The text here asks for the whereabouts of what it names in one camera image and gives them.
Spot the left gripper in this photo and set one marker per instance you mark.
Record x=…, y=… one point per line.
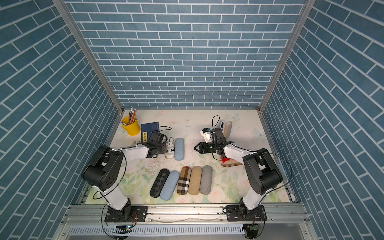
x=163, y=144

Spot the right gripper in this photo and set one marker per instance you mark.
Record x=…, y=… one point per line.
x=203, y=147

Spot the light blue case white sunglasses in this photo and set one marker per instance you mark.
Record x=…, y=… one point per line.
x=227, y=129

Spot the blue case yellow glasses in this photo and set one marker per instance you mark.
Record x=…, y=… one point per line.
x=179, y=152

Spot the black glasses case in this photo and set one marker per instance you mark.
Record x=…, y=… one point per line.
x=159, y=183

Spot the plaid beige glasses case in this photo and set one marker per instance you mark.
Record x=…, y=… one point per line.
x=184, y=180

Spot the beige case purple glasses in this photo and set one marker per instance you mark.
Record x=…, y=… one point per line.
x=195, y=180

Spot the light blue denim case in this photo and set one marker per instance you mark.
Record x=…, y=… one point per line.
x=170, y=185

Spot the flag pattern glasses case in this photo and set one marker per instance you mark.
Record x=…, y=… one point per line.
x=170, y=148

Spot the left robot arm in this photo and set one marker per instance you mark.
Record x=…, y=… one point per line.
x=103, y=171

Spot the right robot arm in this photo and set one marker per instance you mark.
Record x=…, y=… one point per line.
x=262, y=172

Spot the dark blue book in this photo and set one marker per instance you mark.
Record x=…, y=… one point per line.
x=150, y=132

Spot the yellow pencil cup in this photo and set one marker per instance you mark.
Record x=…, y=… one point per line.
x=132, y=129

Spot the coloured pencils bundle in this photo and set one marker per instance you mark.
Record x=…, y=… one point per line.
x=132, y=116

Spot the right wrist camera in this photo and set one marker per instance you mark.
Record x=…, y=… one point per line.
x=206, y=133

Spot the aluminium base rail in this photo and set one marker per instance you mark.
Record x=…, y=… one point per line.
x=188, y=222

